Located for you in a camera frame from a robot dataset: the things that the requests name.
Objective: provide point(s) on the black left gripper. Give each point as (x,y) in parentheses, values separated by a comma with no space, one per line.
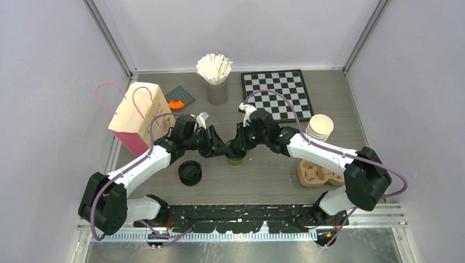
(218,147)

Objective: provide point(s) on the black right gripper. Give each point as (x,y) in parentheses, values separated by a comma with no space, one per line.
(240,142)

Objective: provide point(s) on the green paper cup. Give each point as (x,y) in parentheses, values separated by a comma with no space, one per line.
(235,161)

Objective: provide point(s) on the stack of black lids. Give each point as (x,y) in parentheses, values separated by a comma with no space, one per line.
(190,173)

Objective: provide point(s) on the stack of paper cups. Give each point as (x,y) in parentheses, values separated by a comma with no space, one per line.
(319,127)

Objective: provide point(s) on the black coffee cup lid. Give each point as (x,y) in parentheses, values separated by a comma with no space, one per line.
(235,156)

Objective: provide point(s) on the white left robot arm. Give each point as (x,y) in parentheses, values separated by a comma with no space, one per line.
(106,204)

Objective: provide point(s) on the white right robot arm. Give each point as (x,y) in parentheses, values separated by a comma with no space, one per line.
(365,179)

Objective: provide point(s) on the grey straw holder cup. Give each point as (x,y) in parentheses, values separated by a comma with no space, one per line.
(217,94)

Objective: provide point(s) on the orange plastic piece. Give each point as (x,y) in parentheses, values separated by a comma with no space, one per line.
(176,105)

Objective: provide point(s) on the grey lego baseplate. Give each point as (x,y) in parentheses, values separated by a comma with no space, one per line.
(179,93)

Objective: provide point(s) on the white wrapped straws bundle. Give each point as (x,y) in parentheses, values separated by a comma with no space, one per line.
(214,69)

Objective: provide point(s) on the brown pulp cup carrier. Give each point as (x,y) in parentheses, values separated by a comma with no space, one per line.
(313,175)

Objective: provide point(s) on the black white chessboard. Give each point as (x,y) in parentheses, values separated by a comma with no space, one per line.
(282,90)

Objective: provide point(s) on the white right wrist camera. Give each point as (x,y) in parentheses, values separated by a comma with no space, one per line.
(247,110)

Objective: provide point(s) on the paper gift bag pink handles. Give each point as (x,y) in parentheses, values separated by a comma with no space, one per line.
(143,112)

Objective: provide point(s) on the aluminium frame rail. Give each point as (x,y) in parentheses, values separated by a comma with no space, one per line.
(263,235)

